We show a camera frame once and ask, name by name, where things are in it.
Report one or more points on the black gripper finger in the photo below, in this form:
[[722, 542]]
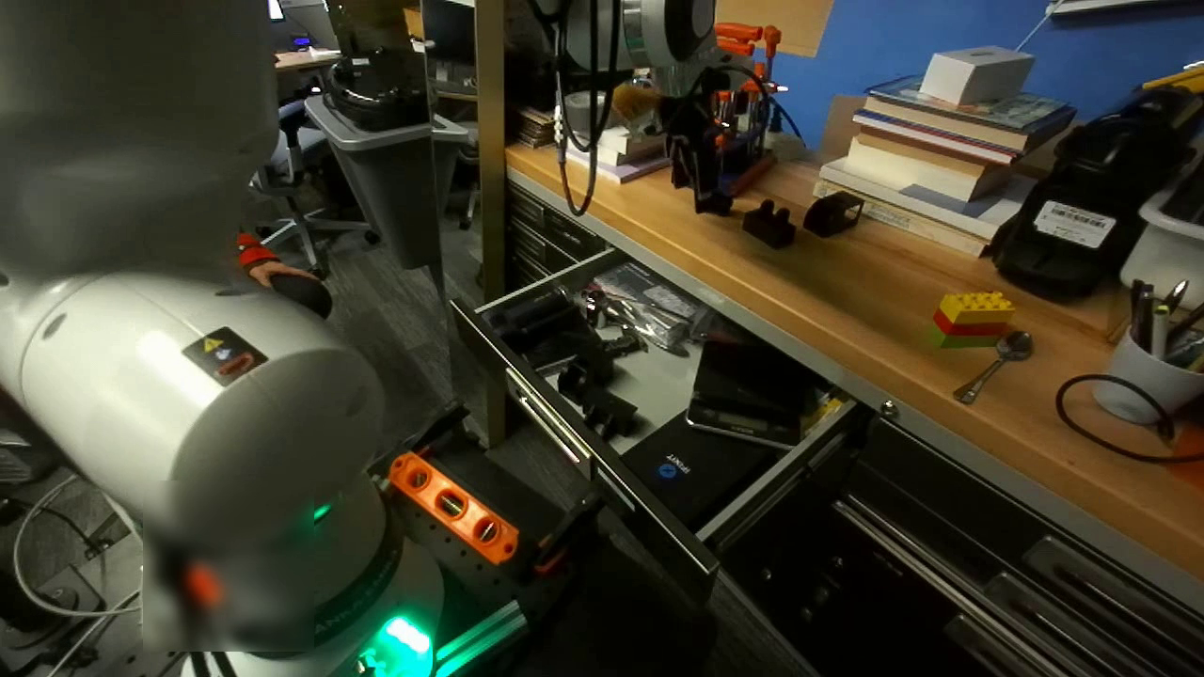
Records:
[[685, 171], [749, 161]]

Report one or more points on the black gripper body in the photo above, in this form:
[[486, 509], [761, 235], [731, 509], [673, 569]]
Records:
[[718, 113]]

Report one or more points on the black two-pronged bracket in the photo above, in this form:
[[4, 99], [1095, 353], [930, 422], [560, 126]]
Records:
[[610, 414]]

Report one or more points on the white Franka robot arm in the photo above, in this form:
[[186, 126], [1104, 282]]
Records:
[[127, 399]]

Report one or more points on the grey metal drawer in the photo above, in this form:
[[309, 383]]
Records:
[[663, 399]]

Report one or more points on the grey workbench drawer cabinet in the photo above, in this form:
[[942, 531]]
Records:
[[1004, 588]]

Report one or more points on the white book stack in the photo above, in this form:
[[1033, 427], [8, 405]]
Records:
[[634, 152]]

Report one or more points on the black hollow plastic part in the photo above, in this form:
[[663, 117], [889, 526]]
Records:
[[832, 215]]

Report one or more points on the large white book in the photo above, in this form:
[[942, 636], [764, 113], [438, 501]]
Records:
[[905, 215]]

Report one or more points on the thick cream paged book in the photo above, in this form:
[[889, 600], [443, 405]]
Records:
[[916, 162]]

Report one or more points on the black digital caliper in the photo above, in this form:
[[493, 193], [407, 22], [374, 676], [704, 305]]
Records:
[[623, 339]]

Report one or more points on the black ridged fan box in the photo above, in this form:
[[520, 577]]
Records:
[[545, 329]]

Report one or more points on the stack of white books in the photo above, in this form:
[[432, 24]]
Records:
[[966, 113]]

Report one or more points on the black digital kitchen scale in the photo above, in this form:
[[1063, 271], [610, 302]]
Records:
[[753, 389]]

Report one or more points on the small white box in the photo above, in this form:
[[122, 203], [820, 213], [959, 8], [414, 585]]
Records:
[[975, 77]]

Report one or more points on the yellow paper pad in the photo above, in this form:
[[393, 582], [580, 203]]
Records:
[[830, 413]]

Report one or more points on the yellow red green Lego stack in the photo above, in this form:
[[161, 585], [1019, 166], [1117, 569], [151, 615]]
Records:
[[974, 315]]

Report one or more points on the black iFixit case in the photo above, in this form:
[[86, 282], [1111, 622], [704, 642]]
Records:
[[703, 474]]

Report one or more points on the grey trash bin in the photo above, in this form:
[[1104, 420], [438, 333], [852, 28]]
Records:
[[377, 175]]

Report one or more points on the metal spoon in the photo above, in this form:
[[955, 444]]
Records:
[[998, 361]]

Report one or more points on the black bin liner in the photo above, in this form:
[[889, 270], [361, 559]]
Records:
[[377, 81]]

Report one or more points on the black label printer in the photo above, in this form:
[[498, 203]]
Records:
[[1094, 162]]

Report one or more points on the grey office chair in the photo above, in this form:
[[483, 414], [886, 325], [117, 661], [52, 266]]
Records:
[[295, 175]]

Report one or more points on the wooden office desk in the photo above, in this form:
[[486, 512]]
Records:
[[308, 57]]

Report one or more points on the black handheld controller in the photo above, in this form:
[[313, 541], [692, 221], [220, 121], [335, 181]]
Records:
[[302, 296]]

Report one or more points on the orange spirit level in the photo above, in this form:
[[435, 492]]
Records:
[[455, 509]]

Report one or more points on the white plastic tub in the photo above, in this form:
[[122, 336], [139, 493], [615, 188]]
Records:
[[1168, 239]]

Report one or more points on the person in red jacket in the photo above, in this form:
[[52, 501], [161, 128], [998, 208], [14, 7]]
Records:
[[256, 257]]

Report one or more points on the white cup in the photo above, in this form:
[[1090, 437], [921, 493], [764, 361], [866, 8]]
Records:
[[1136, 383]]

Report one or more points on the small orange red fixture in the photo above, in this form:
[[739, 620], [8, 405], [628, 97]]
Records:
[[206, 588]]

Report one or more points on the grey duct tape roll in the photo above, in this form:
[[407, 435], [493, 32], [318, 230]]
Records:
[[588, 113]]

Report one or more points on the white wall shelf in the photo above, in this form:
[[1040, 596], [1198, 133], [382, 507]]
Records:
[[1124, 7]]

